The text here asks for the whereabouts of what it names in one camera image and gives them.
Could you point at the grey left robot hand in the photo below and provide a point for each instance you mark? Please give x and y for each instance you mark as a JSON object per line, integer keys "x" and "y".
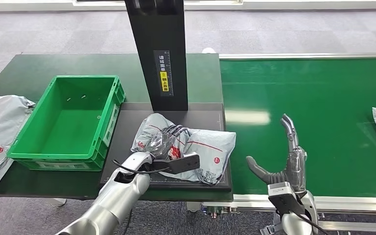
{"x": 162, "y": 144}

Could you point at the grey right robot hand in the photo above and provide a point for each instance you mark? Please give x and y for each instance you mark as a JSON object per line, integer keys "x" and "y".
{"x": 296, "y": 168}

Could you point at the white plastic package red print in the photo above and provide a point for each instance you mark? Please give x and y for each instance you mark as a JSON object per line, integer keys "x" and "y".
{"x": 207, "y": 146}

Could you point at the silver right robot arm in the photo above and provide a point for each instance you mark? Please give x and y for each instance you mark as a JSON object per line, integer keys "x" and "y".
{"x": 293, "y": 227}

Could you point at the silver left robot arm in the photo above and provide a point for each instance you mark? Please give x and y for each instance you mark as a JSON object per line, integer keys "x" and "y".
{"x": 120, "y": 198}

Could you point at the green conveyor belt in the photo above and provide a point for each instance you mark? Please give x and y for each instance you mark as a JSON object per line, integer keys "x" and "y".
{"x": 321, "y": 97}

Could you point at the metal conveyor drive unit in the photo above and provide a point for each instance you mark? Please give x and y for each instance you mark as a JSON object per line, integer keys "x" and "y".
{"x": 220, "y": 211}

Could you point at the crumpled grey white package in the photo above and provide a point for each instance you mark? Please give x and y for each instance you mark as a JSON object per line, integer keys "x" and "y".
{"x": 0, "y": 123}

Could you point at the black yellow column label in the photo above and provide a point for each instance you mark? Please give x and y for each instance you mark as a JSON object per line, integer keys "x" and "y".
{"x": 163, "y": 71}

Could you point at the green plastic crate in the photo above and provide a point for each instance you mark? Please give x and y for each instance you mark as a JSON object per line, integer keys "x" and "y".
{"x": 74, "y": 129}

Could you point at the white round object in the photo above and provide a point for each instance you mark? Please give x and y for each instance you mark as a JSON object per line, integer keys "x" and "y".
{"x": 209, "y": 51}

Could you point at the black scanner column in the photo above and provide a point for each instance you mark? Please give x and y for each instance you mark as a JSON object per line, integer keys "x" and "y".
{"x": 157, "y": 29}

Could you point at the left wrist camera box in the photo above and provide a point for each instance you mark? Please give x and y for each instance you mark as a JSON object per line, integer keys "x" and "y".
{"x": 183, "y": 163}

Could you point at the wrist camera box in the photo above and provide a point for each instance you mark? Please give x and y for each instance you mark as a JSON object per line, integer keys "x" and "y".
{"x": 183, "y": 163}
{"x": 283, "y": 198}

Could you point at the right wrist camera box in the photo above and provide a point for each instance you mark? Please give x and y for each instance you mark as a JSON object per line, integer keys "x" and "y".
{"x": 283, "y": 198}

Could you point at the black scanner base plate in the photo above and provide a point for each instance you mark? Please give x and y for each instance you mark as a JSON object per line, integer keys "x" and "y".
{"x": 126, "y": 129}

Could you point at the aluminium conveyor frame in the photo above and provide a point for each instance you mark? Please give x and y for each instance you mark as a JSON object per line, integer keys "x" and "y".
{"x": 353, "y": 204}

